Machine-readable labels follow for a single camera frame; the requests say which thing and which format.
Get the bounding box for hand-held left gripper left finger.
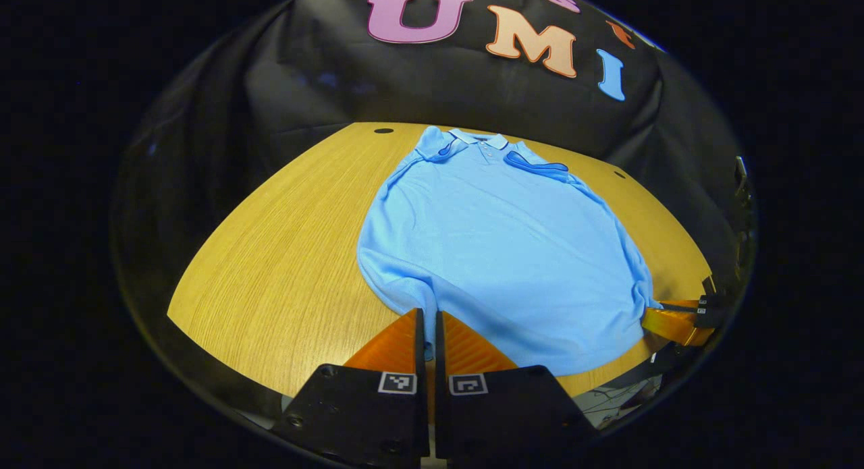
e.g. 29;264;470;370
270;307;431;469

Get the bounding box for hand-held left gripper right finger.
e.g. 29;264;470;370
434;310;601;468

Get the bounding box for light blue polo T-shirt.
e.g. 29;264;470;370
356;125;660;377

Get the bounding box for black backdrop cloth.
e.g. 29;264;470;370
111;0;757;406

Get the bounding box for thin black cable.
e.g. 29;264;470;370
591;383;652;409

